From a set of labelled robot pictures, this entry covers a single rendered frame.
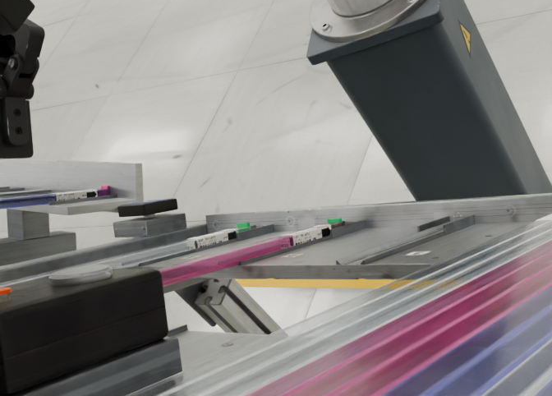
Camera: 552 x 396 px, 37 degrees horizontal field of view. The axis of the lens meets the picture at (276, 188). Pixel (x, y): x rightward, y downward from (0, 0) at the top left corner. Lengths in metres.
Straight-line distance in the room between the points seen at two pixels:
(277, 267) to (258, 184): 1.53
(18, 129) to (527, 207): 0.41
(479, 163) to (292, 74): 1.28
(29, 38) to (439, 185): 0.81
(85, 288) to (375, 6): 0.81
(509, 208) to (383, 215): 0.12
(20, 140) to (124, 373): 0.30
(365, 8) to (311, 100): 1.22
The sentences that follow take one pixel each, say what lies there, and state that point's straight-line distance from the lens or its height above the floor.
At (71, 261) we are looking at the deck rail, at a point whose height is 0.86.
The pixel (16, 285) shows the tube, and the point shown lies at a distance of 0.63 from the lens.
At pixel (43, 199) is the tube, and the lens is 1.02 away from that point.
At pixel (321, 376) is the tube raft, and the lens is 0.28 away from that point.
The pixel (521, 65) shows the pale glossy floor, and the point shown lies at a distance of 2.01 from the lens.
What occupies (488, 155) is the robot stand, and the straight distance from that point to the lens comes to 1.20.
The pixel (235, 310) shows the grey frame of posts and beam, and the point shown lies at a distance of 0.97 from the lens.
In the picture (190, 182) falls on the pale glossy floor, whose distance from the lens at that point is 2.31.
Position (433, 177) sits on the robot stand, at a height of 0.42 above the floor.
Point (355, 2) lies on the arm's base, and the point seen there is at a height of 0.73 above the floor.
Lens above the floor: 1.25
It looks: 37 degrees down
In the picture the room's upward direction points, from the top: 39 degrees counter-clockwise
